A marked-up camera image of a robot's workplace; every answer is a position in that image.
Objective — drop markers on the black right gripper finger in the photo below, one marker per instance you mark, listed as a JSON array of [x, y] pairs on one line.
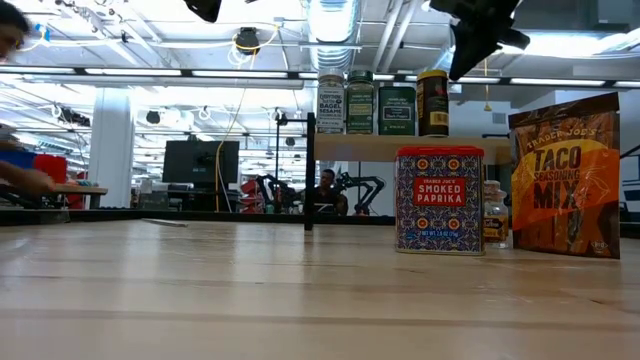
[[515, 39], [470, 47]]

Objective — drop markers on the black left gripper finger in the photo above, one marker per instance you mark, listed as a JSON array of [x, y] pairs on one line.
[[205, 9]]

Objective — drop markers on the dark jar yellow lid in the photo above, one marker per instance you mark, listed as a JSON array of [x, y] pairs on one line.
[[432, 105]]

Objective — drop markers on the green black pepper tin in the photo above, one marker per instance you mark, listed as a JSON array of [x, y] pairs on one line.
[[396, 112]]

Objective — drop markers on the oregano jar green lid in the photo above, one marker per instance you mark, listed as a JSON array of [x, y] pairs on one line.
[[360, 105]]

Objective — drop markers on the bagel sesame seasoning jar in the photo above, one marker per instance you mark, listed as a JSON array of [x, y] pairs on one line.
[[330, 105]]

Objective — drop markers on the orange taco seasoning packet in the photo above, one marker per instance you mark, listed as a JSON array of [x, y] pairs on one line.
[[565, 185]]

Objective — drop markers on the smoked paprika tin red lid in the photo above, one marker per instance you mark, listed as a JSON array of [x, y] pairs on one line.
[[440, 200]]

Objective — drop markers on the small glass saffron jar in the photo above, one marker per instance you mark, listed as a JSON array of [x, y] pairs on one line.
[[496, 220]]

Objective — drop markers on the person's forearm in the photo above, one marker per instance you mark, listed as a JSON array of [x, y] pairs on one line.
[[22, 179]]

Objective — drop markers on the background black robot arm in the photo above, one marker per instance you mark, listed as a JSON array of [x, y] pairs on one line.
[[367, 187], [277, 190]]

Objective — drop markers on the wooden shelf board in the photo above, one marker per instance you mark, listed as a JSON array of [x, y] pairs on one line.
[[360, 148]]

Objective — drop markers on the black ceiling dome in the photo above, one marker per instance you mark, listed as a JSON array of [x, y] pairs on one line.
[[247, 40]]

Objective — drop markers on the overhead light bar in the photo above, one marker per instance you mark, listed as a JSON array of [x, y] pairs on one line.
[[240, 74]]

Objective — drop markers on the black computer monitor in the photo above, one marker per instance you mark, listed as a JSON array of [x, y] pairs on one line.
[[200, 161]]

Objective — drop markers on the white pillar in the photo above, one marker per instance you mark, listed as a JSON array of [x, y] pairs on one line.
[[112, 150]]

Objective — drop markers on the person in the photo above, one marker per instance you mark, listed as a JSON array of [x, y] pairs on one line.
[[329, 192]]

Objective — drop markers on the wooden bench top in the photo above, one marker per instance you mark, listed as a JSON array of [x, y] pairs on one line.
[[85, 190]]

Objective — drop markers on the thin silver metal rod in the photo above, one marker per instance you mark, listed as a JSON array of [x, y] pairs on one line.
[[165, 223]]

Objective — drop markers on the red plastic bin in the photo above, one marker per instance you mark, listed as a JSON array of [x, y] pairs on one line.
[[52, 167]]

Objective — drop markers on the silver ventilation duct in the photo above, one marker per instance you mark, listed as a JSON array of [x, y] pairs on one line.
[[334, 30]]

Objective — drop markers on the black shelf frame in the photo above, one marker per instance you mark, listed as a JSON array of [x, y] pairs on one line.
[[310, 175]]

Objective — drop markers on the black aluminium table frame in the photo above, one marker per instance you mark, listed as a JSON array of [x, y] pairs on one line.
[[100, 216]]

